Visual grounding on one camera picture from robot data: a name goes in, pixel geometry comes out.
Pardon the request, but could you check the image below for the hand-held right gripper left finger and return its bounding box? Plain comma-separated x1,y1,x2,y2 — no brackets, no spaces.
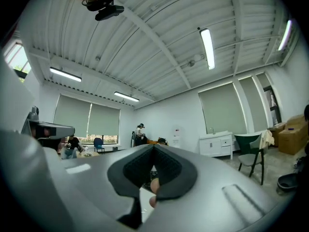
0,129,155,232

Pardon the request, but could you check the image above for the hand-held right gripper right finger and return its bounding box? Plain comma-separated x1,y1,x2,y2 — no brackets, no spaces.
142,144,294,232

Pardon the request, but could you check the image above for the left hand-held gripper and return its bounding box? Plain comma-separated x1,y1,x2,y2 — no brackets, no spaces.
21,106,76,140

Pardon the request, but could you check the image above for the person's right hand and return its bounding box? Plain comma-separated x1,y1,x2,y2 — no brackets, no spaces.
149,177,161,209

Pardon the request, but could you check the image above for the grey-green roller blind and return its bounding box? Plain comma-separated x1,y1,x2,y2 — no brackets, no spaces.
238,76,269,133
53,94,93,139
198,82,248,135
87,102,121,136

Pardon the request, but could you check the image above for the blue chair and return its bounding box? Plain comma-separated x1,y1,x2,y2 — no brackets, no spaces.
93,137,105,154

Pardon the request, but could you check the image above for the white sink cabinet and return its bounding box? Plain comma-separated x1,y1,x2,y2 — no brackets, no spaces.
199,131,234,160

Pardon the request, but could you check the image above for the dark green chair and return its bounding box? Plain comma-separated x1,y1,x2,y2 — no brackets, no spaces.
234,132,266,186

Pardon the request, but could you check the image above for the long ceiling light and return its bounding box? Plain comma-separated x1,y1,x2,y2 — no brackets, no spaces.
113,91,140,103
199,28,216,71
49,66,83,83
277,19,294,52

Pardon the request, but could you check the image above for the dark grey basin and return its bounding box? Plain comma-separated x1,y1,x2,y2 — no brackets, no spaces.
277,173,300,191

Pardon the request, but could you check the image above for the white water dispenser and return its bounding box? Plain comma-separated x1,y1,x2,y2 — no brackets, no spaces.
171,125,182,148

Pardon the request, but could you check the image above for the cream jacket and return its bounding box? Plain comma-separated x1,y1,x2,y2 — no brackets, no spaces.
261,129,276,150

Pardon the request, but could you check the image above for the slanted skylight window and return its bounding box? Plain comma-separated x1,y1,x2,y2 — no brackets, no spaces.
3,42,32,82

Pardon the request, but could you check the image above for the small cardboard box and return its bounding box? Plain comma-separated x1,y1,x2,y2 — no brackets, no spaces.
267,122,287,147

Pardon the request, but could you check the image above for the large cardboard box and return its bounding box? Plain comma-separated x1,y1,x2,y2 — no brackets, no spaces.
278,114,309,156

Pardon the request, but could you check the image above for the dark-framed door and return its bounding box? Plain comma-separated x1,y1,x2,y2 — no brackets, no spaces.
263,85,282,126

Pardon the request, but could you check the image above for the black head-mounted camera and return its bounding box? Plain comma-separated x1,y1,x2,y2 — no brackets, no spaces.
81,0,125,22

